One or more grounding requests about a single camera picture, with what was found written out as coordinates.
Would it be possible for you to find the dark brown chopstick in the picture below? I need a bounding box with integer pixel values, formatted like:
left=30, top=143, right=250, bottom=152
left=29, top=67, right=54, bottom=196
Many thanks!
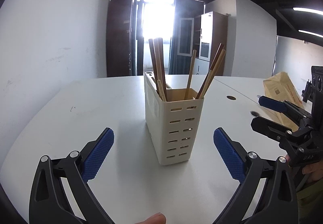
left=148, top=39, right=159, bottom=93
left=196, top=43, right=224, bottom=99

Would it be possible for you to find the reddish brown chopstick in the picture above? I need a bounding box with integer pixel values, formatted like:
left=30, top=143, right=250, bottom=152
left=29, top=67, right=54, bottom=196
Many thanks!
left=158, top=38, right=167, bottom=92

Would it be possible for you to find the person's right hand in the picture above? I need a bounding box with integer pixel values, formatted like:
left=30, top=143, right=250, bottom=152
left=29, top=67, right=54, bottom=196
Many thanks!
left=302, top=160, right=323, bottom=188

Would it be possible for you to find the person's left hand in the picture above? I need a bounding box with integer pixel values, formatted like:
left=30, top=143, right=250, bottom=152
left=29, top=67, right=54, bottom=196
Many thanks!
left=137, top=213, right=166, bottom=224

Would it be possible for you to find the brown paper bag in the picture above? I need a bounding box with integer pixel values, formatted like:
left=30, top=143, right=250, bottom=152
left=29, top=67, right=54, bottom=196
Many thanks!
left=262, top=71, right=305, bottom=131

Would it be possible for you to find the ceiling light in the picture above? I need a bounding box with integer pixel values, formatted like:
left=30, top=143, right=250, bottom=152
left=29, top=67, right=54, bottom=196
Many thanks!
left=293, top=7, right=323, bottom=15
left=298, top=30, right=323, bottom=38

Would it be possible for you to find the cream plastic utensil holder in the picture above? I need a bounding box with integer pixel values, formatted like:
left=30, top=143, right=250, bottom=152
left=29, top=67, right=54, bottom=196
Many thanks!
left=144, top=72, right=204, bottom=166

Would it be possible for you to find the white and brown cabinet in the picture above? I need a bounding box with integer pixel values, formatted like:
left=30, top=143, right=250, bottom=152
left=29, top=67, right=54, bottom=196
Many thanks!
left=193, top=11, right=228, bottom=75

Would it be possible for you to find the light bamboo chopstick short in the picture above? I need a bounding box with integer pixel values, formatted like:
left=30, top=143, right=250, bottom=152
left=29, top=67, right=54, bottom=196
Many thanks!
left=157, top=79, right=167, bottom=102

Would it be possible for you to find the light bamboo chopstick tall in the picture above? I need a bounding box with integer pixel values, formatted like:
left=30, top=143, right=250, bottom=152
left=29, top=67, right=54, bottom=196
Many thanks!
left=153, top=38, right=162, bottom=82

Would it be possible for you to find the dark brown chopstick in holder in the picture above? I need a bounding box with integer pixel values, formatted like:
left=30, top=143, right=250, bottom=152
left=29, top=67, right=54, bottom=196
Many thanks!
left=148, top=39, right=159, bottom=93

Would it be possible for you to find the dark wooden cabinet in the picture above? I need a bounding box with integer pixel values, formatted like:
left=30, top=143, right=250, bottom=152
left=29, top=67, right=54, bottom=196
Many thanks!
left=106, top=0, right=135, bottom=77

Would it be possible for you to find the glass balcony door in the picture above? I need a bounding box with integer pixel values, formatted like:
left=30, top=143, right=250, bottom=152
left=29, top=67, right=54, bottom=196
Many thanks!
left=137, top=0, right=175, bottom=73

